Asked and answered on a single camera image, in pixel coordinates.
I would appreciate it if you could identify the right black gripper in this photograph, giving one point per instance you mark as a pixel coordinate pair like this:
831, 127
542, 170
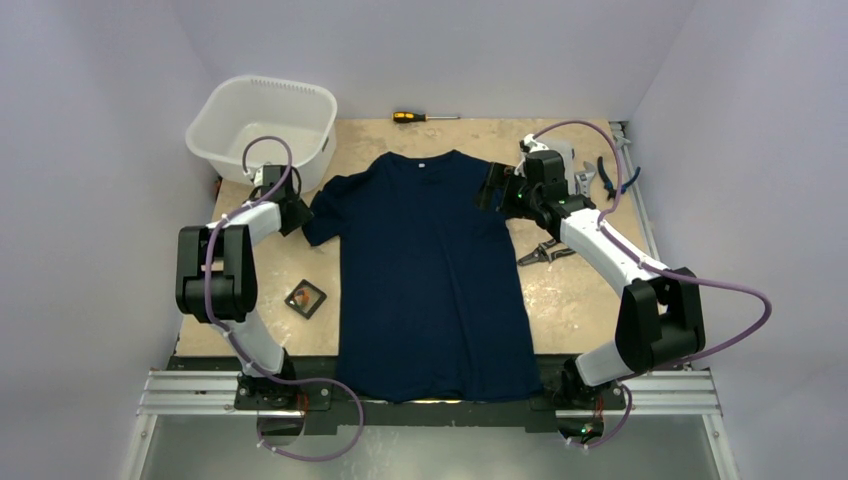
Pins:
497, 187

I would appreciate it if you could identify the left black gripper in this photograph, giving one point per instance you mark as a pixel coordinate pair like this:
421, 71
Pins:
301, 217

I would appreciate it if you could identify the navy blue t-shirt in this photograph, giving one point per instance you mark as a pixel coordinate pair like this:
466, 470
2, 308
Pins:
431, 302

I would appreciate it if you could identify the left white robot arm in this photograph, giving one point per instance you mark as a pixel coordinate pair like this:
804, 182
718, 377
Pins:
216, 280

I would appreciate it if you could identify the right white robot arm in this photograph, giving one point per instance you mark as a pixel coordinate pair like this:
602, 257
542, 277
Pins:
660, 317

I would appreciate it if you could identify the brooch in black box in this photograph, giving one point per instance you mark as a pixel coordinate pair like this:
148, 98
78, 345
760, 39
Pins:
305, 299

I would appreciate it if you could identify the clear plastic parts box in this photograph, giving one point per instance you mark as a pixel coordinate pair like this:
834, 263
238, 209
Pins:
566, 150

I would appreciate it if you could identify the adjustable wrench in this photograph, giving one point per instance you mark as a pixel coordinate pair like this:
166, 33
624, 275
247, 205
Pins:
583, 179

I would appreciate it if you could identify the white plastic tub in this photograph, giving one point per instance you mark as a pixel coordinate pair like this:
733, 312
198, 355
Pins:
247, 107

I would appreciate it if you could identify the yellow black screwdriver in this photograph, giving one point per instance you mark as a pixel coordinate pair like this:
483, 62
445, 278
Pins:
408, 117

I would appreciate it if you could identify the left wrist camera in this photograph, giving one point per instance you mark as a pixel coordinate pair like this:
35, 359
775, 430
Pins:
268, 175

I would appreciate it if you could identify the black handled pliers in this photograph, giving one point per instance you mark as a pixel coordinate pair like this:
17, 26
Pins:
545, 252

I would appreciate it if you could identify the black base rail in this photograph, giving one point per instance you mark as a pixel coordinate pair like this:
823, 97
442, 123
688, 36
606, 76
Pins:
325, 408

